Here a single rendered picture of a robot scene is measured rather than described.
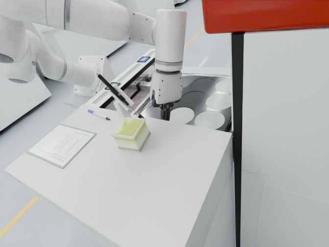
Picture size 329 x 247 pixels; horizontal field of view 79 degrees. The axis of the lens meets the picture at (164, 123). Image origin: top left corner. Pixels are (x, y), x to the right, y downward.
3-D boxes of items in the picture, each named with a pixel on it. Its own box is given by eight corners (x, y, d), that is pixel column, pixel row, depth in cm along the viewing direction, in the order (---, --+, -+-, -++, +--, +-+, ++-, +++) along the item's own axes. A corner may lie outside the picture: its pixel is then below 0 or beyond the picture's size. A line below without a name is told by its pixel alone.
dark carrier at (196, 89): (248, 79, 82) (248, 78, 81) (222, 137, 62) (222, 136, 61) (175, 75, 99) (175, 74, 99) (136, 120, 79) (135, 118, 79)
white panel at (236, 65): (280, 50, 108) (293, -44, 83) (241, 169, 60) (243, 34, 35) (273, 50, 109) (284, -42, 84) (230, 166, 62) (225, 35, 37)
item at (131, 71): (169, 70, 121) (164, 48, 112) (111, 133, 89) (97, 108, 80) (156, 70, 126) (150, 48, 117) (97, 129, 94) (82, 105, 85)
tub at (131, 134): (152, 135, 59) (145, 118, 55) (141, 155, 55) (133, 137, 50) (131, 133, 63) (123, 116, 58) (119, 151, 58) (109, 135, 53)
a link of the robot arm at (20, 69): (37, 53, 96) (35, 86, 95) (6, 46, 90) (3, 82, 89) (30, 0, 53) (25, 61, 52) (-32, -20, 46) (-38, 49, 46)
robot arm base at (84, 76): (76, 88, 125) (45, 82, 109) (84, 59, 122) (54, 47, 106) (94, 98, 115) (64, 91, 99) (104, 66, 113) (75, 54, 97)
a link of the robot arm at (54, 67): (51, 81, 106) (-4, 68, 85) (55, 46, 106) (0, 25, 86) (65, 80, 100) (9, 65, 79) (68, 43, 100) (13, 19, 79)
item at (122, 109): (141, 118, 67) (127, 84, 58) (134, 126, 65) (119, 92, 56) (128, 116, 70) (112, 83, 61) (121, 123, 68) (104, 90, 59)
